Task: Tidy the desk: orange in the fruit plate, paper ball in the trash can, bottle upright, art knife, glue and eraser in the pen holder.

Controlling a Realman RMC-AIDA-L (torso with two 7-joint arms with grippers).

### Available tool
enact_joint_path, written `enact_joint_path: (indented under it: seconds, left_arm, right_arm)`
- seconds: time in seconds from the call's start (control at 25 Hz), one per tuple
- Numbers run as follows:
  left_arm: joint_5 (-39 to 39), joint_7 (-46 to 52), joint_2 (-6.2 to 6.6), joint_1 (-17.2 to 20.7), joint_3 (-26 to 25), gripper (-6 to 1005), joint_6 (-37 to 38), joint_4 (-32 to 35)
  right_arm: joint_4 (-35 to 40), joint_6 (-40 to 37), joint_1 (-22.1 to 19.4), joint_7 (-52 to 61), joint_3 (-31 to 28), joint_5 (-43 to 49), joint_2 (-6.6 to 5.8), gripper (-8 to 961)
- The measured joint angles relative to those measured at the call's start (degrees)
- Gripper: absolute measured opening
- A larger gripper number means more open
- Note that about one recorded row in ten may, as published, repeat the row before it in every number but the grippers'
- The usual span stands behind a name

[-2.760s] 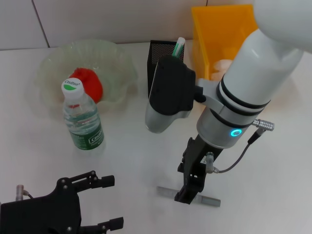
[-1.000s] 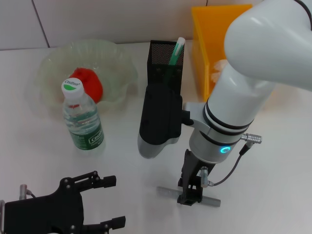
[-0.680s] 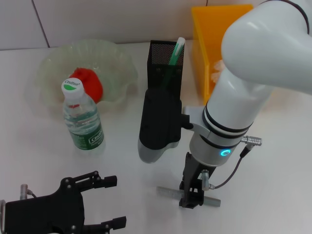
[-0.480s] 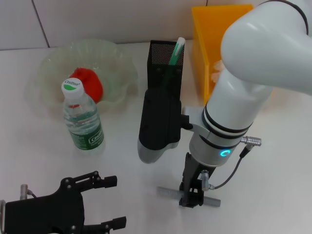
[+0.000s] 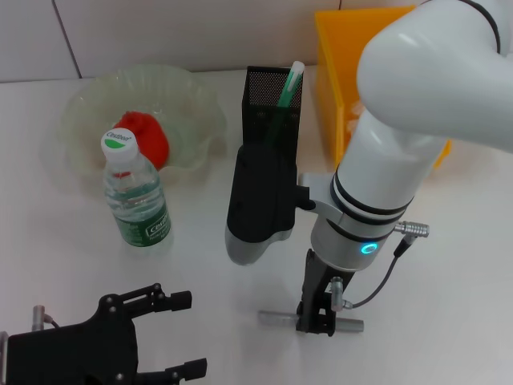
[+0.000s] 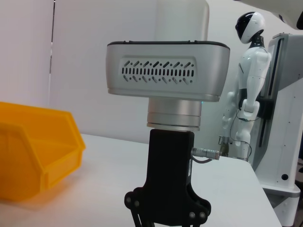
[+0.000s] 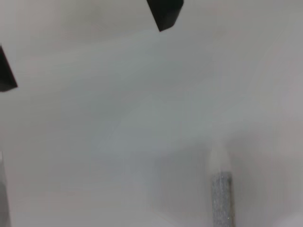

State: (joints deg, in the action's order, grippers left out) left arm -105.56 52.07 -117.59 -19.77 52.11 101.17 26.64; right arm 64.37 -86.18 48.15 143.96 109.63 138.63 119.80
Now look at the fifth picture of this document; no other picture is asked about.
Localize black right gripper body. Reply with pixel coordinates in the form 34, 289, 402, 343
300, 248, 357, 318

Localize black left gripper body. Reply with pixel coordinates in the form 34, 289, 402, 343
6, 293, 140, 385

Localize grey marker pen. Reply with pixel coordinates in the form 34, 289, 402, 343
257, 310, 365, 334

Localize clear bottle with green label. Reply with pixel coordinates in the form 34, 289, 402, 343
99, 128, 176, 255

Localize white paper ball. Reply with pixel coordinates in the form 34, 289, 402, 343
346, 100, 366, 133

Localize red-orange toy orange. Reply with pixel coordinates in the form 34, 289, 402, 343
111, 111, 172, 169

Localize green utility knife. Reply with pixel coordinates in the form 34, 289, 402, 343
267, 60, 306, 148

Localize black mesh pen holder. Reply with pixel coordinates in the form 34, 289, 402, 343
241, 66, 305, 150

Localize translucent green fruit plate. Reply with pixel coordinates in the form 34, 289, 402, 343
54, 63, 228, 180

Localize yellow plastic storage bin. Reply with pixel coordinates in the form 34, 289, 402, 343
313, 5, 454, 172

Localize right gripper connector cable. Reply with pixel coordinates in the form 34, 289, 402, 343
327, 221, 431, 313

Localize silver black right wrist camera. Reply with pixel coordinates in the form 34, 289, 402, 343
225, 144, 310, 267

